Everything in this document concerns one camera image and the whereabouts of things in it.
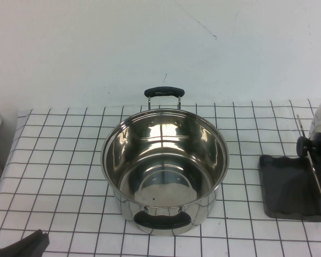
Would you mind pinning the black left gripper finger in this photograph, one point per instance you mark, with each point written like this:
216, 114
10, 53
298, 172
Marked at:
44, 245
32, 241

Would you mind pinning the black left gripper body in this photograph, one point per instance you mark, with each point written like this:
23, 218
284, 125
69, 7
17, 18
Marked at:
0, 253

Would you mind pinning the white black grid tablecloth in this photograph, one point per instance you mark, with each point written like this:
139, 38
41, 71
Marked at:
69, 174

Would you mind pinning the black plastic drip tray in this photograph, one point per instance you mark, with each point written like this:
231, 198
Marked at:
283, 187

